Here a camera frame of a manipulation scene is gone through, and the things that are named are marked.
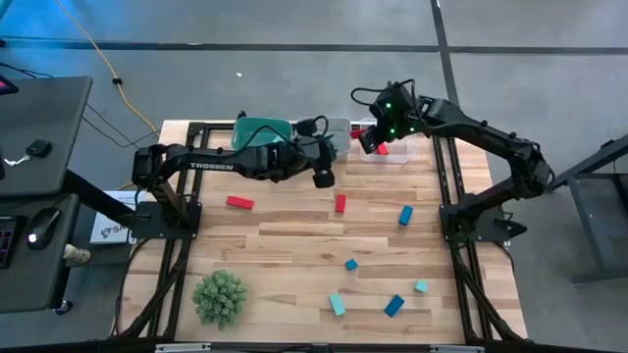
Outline blue long block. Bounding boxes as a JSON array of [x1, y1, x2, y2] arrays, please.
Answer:
[[383, 293, 406, 319]]

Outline black aluminium rig frame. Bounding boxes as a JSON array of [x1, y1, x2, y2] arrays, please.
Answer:
[[110, 120, 530, 353]]

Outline black side table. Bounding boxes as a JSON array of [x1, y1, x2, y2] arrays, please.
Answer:
[[541, 132, 628, 286]]

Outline black device with red light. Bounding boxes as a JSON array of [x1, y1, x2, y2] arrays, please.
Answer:
[[0, 73, 20, 97]]

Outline light teal long block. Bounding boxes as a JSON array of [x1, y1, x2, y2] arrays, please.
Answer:
[[328, 292, 346, 318]]

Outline white printed sign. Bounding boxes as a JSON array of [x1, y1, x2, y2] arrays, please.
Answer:
[[89, 189, 148, 245]]

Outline black keyboard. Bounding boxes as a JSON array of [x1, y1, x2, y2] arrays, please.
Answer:
[[0, 215, 19, 270]]

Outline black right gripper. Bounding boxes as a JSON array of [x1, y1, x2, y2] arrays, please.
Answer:
[[360, 82, 423, 156]]

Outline silver frame bracket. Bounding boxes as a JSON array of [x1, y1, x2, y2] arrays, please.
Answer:
[[430, 344, 487, 353], [155, 342, 213, 353]]

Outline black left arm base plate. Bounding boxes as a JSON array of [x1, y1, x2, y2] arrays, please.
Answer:
[[129, 199, 203, 241]]

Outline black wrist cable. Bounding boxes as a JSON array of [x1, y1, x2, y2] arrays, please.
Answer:
[[242, 114, 331, 151], [349, 77, 418, 108]]

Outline small black device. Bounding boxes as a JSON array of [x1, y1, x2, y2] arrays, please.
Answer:
[[25, 138, 53, 160]]

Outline green artificial plant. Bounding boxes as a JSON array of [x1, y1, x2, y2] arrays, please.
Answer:
[[191, 269, 249, 331]]

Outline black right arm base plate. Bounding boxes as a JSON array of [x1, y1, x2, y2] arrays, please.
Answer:
[[439, 202, 529, 245]]

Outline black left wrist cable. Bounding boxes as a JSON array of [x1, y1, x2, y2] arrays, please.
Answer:
[[242, 114, 331, 151]]

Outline green plastic bin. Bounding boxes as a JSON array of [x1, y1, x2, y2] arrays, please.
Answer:
[[231, 116, 294, 151]]

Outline beige rounded object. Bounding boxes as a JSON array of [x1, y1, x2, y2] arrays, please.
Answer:
[[62, 242, 92, 265]]

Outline yellow floor cable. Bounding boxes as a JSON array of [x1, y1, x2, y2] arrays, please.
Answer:
[[52, 0, 161, 139]]

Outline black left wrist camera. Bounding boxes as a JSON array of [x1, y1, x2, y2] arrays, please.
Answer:
[[295, 117, 319, 138]]

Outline black computer mouse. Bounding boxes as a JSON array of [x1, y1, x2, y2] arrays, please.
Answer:
[[26, 207, 62, 252]]

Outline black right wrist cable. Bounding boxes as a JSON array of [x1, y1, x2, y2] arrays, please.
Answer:
[[349, 77, 418, 108]]

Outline clear plastic bin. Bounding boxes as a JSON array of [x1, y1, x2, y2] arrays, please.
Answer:
[[359, 117, 418, 165]]

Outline pale plastic bin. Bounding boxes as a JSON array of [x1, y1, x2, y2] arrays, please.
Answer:
[[295, 116, 353, 163]]

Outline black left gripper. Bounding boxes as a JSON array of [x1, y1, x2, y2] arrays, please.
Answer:
[[292, 135, 340, 189]]

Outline black desk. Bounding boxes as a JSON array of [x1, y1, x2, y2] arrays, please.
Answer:
[[0, 76, 136, 315]]

